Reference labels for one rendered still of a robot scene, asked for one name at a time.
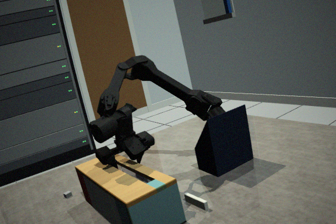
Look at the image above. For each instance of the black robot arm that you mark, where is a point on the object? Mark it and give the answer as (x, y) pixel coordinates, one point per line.
(112, 121)

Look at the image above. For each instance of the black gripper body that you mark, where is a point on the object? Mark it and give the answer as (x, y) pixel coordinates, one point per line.
(107, 156)

